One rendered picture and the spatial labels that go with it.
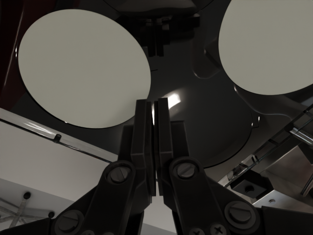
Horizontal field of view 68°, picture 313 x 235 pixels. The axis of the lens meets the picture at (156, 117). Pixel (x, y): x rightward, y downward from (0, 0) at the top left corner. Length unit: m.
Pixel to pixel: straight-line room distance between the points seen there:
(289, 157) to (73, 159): 0.29
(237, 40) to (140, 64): 0.07
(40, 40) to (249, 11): 0.14
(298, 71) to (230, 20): 0.07
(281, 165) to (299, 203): 0.05
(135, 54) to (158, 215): 0.36
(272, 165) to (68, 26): 0.25
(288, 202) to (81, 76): 0.26
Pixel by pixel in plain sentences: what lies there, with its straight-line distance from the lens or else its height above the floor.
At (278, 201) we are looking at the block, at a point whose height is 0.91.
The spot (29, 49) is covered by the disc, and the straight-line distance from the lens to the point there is 0.20.
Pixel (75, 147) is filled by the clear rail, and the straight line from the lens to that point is 0.23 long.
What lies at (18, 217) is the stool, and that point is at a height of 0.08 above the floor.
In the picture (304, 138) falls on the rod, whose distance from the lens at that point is 0.26.
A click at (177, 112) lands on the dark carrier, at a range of 0.20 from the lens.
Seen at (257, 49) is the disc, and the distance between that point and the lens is 0.19.
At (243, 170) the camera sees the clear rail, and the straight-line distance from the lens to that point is 0.26.
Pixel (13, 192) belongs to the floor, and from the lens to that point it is 2.13.
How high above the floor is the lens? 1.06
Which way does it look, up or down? 53 degrees down
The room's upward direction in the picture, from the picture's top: 180 degrees clockwise
